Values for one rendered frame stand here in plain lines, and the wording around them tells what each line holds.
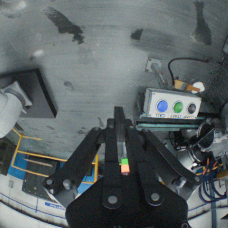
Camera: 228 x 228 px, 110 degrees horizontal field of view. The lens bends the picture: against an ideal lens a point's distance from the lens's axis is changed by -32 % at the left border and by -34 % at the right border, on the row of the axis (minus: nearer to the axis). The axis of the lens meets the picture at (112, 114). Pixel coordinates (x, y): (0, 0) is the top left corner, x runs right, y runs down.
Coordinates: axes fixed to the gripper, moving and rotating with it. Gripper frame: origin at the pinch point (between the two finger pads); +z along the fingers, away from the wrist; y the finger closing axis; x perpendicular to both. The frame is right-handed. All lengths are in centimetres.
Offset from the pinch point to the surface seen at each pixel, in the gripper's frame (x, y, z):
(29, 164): -398, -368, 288
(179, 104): 0.9, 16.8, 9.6
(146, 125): -20.6, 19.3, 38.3
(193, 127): -22, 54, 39
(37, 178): -424, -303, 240
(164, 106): 0.2, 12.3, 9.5
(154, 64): 11.5, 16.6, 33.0
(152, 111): -1.6, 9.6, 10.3
